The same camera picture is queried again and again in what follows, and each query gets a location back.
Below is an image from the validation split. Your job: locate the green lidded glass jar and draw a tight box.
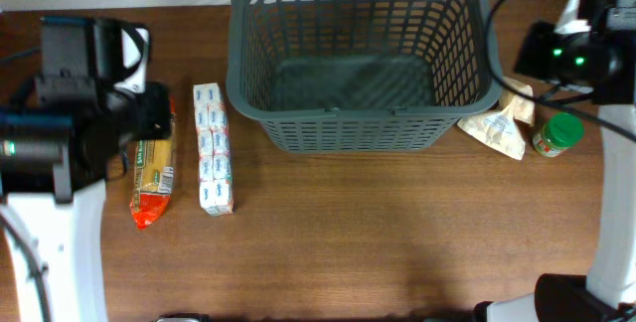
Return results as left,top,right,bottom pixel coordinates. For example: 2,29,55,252
532,112,584,158

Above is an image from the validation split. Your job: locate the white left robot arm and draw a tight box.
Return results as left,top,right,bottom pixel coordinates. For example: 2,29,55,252
1,16,172,321

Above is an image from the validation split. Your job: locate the white beige food bag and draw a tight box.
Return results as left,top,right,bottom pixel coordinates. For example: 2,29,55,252
457,88,535,160

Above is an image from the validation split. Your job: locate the spaghetti packet with red ends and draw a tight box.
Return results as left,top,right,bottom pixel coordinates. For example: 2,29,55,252
129,97,177,230

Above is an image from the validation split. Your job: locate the black cable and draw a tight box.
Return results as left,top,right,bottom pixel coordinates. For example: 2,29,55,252
484,0,636,143

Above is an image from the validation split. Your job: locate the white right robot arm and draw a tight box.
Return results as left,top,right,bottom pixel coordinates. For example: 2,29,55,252
474,0,635,321

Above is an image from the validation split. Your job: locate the grey plastic basket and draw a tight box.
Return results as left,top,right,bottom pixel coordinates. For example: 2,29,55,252
226,0,501,153

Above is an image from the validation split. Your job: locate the Kleenex tissue multipack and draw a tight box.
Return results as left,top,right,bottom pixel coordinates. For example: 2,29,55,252
193,82,234,217

